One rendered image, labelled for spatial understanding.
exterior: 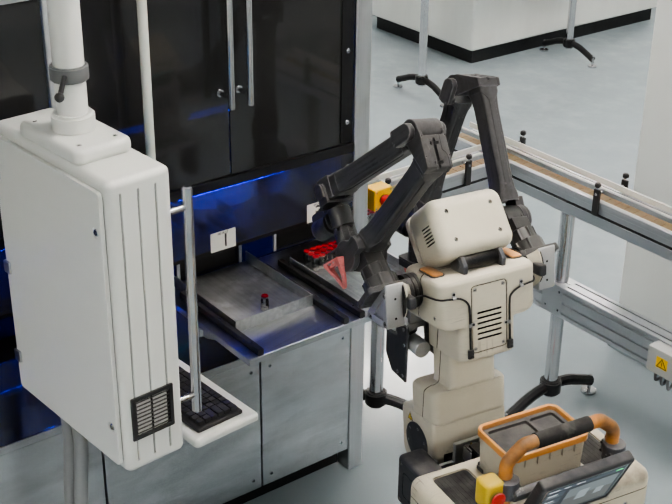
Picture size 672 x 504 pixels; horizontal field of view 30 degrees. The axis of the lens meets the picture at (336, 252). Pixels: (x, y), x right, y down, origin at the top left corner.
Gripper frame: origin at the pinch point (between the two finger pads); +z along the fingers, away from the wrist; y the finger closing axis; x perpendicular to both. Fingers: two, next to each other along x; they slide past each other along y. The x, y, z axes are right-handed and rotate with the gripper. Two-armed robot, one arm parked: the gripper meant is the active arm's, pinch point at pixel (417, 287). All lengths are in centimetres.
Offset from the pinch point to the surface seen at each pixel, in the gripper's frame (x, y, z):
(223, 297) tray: 46, 30, 2
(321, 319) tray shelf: 31.0, 4.2, 2.2
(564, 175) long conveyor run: -85, 24, -6
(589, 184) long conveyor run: -85, 13, -6
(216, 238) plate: 44, 38, -14
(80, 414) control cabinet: 107, 0, 2
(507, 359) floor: -101, 60, 89
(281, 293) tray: 31.7, 22.7, 1.7
